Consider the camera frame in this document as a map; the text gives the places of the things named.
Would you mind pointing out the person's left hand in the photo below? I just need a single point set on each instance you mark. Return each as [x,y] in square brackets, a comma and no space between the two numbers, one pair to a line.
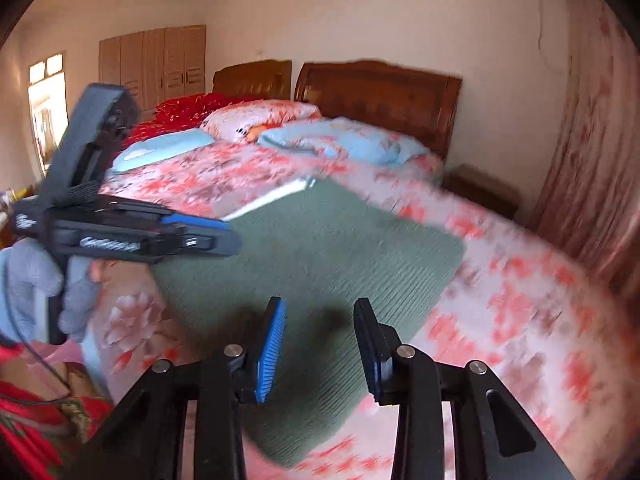
[27,275]

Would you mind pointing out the light wooden wardrobe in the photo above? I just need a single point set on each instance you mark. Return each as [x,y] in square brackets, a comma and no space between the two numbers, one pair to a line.
[150,65]

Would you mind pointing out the dark wooden nightstand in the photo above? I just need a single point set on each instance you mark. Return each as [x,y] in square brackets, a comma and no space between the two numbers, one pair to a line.
[480,190]

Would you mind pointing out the light blue cloth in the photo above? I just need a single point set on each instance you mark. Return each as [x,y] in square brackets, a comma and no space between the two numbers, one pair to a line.
[155,150]

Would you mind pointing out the red blanket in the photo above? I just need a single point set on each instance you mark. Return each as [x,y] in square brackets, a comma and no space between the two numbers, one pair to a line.
[180,110]

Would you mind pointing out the folded pink floral quilt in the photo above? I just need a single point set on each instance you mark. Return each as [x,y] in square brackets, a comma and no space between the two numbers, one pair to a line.
[250,115]

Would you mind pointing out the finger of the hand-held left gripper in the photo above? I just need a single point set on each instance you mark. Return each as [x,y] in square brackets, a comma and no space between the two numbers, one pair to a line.
[200,222]
[215,245]

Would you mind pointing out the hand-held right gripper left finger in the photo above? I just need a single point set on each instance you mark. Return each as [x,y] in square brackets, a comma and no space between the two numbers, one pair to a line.
[270,355]

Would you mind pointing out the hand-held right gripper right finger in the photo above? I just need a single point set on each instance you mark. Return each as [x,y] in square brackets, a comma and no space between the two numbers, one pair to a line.
[367,355]

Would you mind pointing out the pink floral curtain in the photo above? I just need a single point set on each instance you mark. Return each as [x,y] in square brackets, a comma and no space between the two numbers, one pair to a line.
[590,150]

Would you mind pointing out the green and white knit sweater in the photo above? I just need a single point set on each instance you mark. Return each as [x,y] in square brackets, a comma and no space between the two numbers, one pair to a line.
[320,260]

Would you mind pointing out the plain wooden headboard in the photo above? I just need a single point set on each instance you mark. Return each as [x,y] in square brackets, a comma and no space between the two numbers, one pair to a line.
[250,77]

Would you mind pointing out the folded light blue floral quilt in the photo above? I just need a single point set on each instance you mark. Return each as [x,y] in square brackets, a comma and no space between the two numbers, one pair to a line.
[360,145]

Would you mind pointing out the carved wooden headboard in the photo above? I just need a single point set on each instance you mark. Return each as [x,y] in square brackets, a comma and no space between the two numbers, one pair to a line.
[390,95]

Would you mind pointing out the bright window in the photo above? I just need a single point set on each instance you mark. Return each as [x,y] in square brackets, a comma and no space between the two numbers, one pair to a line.
[47,110]

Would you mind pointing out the pink floral bed sheet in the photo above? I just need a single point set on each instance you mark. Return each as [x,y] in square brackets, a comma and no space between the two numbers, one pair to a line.
[500,310]

